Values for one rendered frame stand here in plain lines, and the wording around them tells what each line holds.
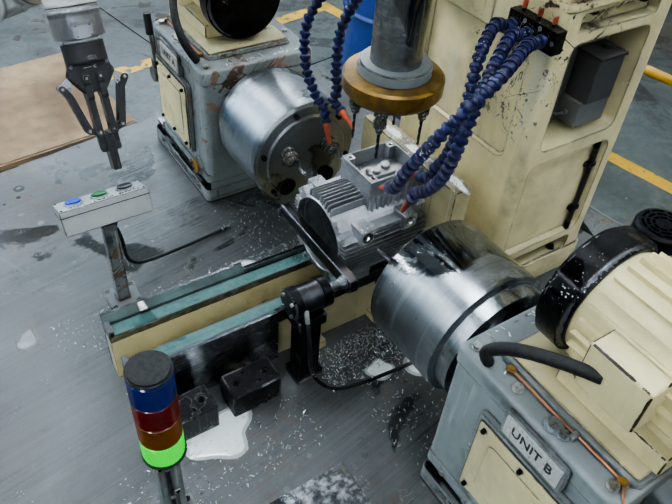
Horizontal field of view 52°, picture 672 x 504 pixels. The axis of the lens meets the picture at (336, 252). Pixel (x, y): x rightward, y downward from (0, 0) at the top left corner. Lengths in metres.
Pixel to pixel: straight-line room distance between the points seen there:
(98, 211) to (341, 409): 0.59
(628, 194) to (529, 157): 2.22
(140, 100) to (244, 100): 2.28
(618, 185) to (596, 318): 2.69
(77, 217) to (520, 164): 0.82
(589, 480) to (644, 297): 0.23
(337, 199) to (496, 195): 0.32
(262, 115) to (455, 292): 0.60
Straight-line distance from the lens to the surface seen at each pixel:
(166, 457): 1.00
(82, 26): 1.32
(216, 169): 1.71
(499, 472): 1.05
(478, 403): 1.04
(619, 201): 3.45
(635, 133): 4.01
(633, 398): 0.85
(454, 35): 1.39
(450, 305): 1.08
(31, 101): 3.58
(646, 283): 0.89
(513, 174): 1.34
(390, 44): 1.17
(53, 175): 1.93
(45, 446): 1.36
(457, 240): 1.15
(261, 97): 1.50
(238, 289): 1.38
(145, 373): 0.88
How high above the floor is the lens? 1.91
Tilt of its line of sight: 43 degrees down
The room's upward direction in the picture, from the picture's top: 5 degrees clockwise
